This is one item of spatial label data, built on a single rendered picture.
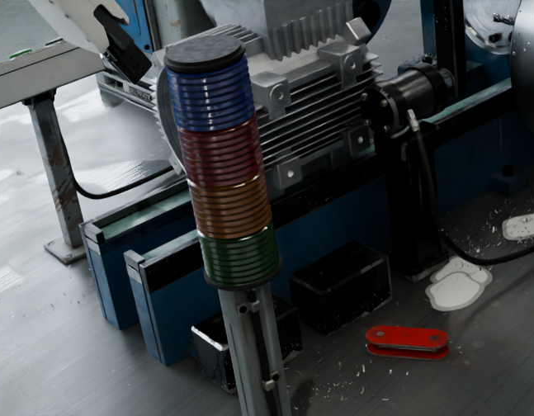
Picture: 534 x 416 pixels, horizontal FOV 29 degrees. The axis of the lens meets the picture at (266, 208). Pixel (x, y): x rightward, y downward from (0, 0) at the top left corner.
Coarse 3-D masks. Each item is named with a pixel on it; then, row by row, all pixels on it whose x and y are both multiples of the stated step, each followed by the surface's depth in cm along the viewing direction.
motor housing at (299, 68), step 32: (224, 32) 112; (256, 64) 110; (288, 64) 111; (320, 64) 111; (160, 96) 118; (320, 96) 112; (352, 96) 115; (288, 128) 110; (320, 128) 113; (320, 160) 119
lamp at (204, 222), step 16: (256, 176) 77; (192, 192) 79; (208, 192) 77; (224, 192) 77; (240, 192) 77; (256, 192) 78; (208, 208) 78; (224, 208) 77; (240, 208) 78; (256, 208) 78; (208, 224) 79; (224, 224) 78; (240, 224) 78; (256, 224) 79
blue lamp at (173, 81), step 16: (240, 64) 74; (176, 80) 73; (192, 80) 73; (208, 80) 72; (224, 80) 73; (240, 80) 74; (176, 96) 74; (192, 96) 73; (208, 96) 73; (224, 96) 73; (240, 96) 74; (176, 112) 75; (192, 112) 74; (208, 112) 74; (224, 112) 74; (240, 112) 75; (192, 128) 75; (208, 128) 74; (224, 128) 74
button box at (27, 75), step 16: (48, 48) 126; (64, 48) 127; (80, 48) 128; (0, 64) 123; (16, 64) 124; (32, 64) 125; (48, 64) 126; (64, 64) 127; (80, 64) 128; (96, 64) 129; (0, 80) 123; (16, 80) 124; (32, 80) 125; (48, 80) 126; (64, 80) 127; (0, 96) 123; (16, 96) 124; (32, 96) 125
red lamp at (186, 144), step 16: (240, 128) 75; (256, 128) 77; (192, 144) 76; (208, 144) 75; (224, 144) 75; (240, 144) 75; (256, 144) 77; (192, 160) 76; (208, 160) 76; (224, 160) 75; (240, 160) 76; (256, 160) 77; (192, 176) 77; (208, 176) 76; (224, 176) 76; (240, 176) 76
